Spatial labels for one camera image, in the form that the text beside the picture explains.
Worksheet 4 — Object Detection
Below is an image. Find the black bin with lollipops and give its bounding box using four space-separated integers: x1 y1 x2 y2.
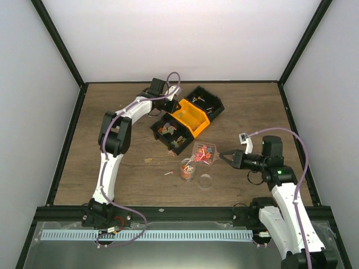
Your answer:
185 86 224 122

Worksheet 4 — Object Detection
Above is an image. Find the clear round lid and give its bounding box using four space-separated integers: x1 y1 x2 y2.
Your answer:
198 174 213 189

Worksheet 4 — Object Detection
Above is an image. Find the light blue slotted cable duct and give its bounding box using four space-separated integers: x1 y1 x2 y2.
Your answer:
40 229 253 242

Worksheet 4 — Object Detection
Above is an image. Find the clear plastic cup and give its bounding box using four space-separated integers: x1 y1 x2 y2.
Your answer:
180 158 196 182

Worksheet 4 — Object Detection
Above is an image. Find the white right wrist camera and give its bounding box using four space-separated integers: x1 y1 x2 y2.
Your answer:
238 133 253 154

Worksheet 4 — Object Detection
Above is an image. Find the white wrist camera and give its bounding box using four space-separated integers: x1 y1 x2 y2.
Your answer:
238 133 253 154
166 85 182 100

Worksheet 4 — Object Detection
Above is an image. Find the pile of star gummies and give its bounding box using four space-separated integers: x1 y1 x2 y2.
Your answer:
176 110 214 165

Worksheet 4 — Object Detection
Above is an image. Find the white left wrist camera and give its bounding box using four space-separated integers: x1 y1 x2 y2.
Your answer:
166 85 182 100

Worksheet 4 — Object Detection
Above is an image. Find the black front mounting rail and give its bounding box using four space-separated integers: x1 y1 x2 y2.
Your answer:
33 206 333 228

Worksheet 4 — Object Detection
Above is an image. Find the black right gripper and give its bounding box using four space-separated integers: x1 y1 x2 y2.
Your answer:
220 150 267 172

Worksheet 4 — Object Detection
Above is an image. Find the brown slotted plastic scoop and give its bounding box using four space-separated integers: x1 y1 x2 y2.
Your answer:
191 142 220 165

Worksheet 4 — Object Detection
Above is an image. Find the black enclosure frame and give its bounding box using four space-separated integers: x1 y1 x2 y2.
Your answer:
15 0 353 269

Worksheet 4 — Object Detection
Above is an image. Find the yellow bin with star candies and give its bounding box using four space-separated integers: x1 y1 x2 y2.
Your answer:
171 99 210 138

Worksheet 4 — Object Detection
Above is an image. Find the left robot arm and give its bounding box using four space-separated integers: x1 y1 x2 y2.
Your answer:
84 78 181 226

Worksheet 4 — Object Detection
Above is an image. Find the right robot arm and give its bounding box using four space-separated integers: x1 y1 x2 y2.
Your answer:
219 133 338 268

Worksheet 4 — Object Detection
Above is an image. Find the black bin with gummy candies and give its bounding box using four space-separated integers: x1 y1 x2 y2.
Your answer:
150 113 194 155

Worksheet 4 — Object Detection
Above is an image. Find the pile of pastel gummies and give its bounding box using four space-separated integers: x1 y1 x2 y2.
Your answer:
157 122 187 149

